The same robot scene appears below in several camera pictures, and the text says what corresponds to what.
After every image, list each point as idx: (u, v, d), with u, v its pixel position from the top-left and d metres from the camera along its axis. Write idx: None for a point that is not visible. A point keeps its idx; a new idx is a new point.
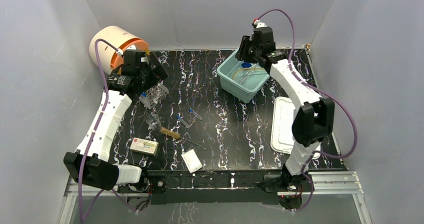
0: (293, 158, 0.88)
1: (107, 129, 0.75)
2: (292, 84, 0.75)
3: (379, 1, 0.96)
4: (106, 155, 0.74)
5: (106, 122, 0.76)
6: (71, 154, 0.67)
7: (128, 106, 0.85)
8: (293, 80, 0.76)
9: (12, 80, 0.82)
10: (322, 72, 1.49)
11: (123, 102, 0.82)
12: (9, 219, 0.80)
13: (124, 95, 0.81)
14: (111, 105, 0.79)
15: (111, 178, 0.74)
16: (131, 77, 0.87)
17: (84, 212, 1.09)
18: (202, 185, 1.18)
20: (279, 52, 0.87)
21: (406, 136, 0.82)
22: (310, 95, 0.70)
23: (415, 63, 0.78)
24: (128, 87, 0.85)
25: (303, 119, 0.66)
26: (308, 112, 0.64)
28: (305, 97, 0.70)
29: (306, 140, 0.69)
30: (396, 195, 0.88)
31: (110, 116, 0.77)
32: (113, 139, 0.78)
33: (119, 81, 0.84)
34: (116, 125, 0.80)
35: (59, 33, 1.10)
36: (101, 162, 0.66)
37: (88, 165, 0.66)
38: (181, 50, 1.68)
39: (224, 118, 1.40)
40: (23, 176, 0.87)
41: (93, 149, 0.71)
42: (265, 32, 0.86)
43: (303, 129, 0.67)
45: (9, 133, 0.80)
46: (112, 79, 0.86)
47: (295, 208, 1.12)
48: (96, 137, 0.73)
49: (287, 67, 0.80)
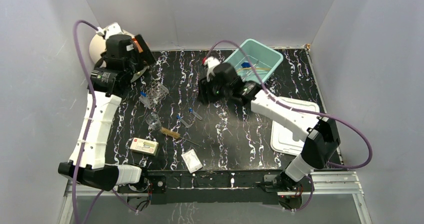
0: (297, 170, 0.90)
1: (97, 135, 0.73)
2: (284, 114, 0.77)
3: (378, 1, 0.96)
4: (101, 162, 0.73)
5: (95, 129, 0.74)
6: (64, 165, 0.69)
7: (117, 105, 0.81)
8: (283, 109, 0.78)
9: (12, 80, 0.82)
10: (322, 72, 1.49)
11: (110, 104, 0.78)
12: (9, 219, 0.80)
13: (110, 97, 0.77)
14: (98, 110, 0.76)
15: (111, 178, 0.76)
16: (116, 74, 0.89)
17: (84, 212, 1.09)
18: (202, 185, 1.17)
20: (250, 85, 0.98)
21: (406, 136, 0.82)
22: (306, 119, 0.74)
23: (415, 63, 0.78)
24: (114, 85, 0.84)
25: (314, 147, 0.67)
26: (317, 139, 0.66)
28: (304, 124, 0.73)
29: (323, 161, 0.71)
30: (396, 195, 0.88)
31: (98, 121, 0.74)
32: (105, 144, 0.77)
33: (102, 78, 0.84)
34: (107, 129, 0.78)
35: (59, 33, 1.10)
36: (95, 171, 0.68)
37: (84, 175, 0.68)
38: (181, 50, 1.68)
39: (224, 118, 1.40)
40: (23, 176, 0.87)
41: (86, 159, 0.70)
42: (227, 71, 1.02)
43: (316, 154, 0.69)
45: (9, 133, 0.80)
46: (95, 75, 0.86)
47: (294, 208, 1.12)
48: (87, 147, 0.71)
49: (268, 98, 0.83)
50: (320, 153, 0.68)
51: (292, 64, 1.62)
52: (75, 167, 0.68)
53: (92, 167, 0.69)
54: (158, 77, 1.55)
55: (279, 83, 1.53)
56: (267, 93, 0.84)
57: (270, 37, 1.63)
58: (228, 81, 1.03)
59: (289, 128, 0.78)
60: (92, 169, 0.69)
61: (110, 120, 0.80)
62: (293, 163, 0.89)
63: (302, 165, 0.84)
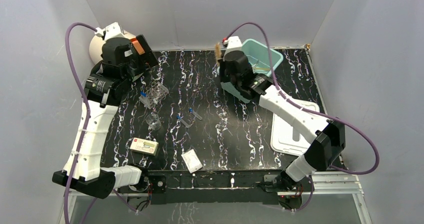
0: (297, 169, 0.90)
1: (91, 147, 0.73)
2: (294, 114, 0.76)
3: (379, 0, 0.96)
4: (95, 172, 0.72)
5: (89, 140, 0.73)
6: (58, 175, 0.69)
7: (113, 114, 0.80)
8: (293, 109, 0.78)
9: (12, 80, 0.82)
10: (322, 72, 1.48)
11: (105, 115, 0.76)
12: (8, 219, 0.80)
13: (105, 107, 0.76)
14: (92, 121, 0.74)
15: (107, 185, 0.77)
16: (113, 81, 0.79)
17: (84, 213, 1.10)
18: (202, 185, 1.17)
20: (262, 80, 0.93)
21: (406, 136, 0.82)
22: (315, 121, 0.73)
23: (415, 63, 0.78)
24: (110, 93, 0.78)
25: (319, 149, 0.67)
26: (325, 142, 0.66)
28: (312, 126, 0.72)
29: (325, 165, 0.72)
30: (396, 195, 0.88)
31: (91, 133, 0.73)
32: (100, 154, 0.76)
33: (98, 87, 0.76)
34: (101, 138, 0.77)
35: (59, 33, 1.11)
36: (89, 183, 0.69)
37: (76, 186, 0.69)
38: (181, 50, 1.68)
39: (224, 118, 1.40)
40: (23, 175, 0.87)
41: (79, 171, 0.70)
42: (240, 61, 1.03)
43: (321, 156, 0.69)
45: (9, 133, 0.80)
46: (90, 83, 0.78)
47: (294, 208, 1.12)
48: (80, 158, 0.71)
49: (279, 95, 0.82)
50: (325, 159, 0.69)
51: (292, 64, 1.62)
52: (68, 178, 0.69)
53: (85, 179, 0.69)
54: (158, 77, 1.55)
55: (279, 83, 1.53)
56: (279, 91, 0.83)
57: (270, 37, 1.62)
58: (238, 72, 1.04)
59: (300, 129, 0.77)
60: (86, 180, 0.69)
61: (105, 129, 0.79)
62: (295, 164, 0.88)
63: (304, 166, 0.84)
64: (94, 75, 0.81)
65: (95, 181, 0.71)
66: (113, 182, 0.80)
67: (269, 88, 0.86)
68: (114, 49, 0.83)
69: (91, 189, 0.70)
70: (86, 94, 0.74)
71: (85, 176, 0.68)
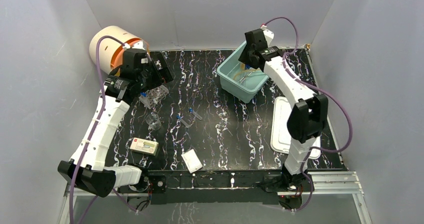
0: (291, 156, 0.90)
1: (101, 138, 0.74)
2: (287, 82, 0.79)
3: (379, 1, 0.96)
4: (101, 165, 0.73)
5: (101, 131, 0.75)
6: (65, 163, 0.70)
7: (125, 112, 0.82)
8: (288, 78, 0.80)
9: (11, 80, 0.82)
10: (322, 72, 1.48)
11: (119, 109, 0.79)
12: (9, 218, 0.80)
13: (119, 102, 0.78)
14: (106, 114, 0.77)
15: (107, 183, 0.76)
16: (129, 81, 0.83)
17: (83, 212, 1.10)
18: (202, 185, 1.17)
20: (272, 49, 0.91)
21: (406, 136, 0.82)
22: (304, 92, 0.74)
23: (416, 63, 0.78)
24: (126, 92, 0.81)
25: (296, 112, 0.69)
26: (302, 108, 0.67)
28: (299, 94, 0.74)
29: (301, 135, 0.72)
30: (396, 195, 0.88)
31: (104, 124, 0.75)
32: (108, 148, 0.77)
33: (116, 86, 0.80)
34: (112, 133, 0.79)
35: (59, 33, 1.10)
36: (93, 174, 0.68)
37: (81, 176, 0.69)
38: (181, 50, 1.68)
39: (224, 118, 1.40)
40: (23, 176, 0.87)
41: (86, 159, 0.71)
42: (256, 31, 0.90)
43: (297, 120, 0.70)
45: (9, 134, 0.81)
46: (108, 82, 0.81)
47: (294, 208, 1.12)
48: (90, 147, 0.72)
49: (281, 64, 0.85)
50: (300, 124, 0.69)
51: (292, 64, 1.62)
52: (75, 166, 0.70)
53: (92, 168, 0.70)
54: None
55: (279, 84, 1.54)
56: (282, 60, 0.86)
57: None
58: (254, 43, 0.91)
59: (287, 97, 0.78)
60: (91, 169, 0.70)
61: (116, 125, 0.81)
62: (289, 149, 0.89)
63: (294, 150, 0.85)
64: (111, 76, 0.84)
65: (100, 175, 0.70)
66: (114, 181, 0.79)
67: (276, 57, 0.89)
68: (133, 55, 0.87)
69: (94, 183, 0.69)
70: (104, 89, 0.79)
71: (91, 165, 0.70)
